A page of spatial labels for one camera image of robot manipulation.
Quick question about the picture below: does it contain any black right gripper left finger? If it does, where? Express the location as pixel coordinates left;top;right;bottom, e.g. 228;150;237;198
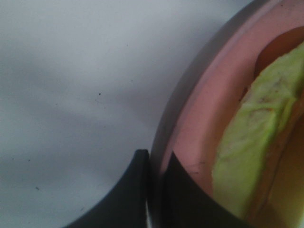
66;149;149;228

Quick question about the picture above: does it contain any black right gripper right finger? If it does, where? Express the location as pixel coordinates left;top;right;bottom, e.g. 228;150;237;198
161;153;240;228

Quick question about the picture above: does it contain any pink round plate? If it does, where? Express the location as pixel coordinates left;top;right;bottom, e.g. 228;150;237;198
148;0;304;228

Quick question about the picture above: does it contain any green lettuce leaf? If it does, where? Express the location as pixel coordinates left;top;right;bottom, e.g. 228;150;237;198
212;44;304;219

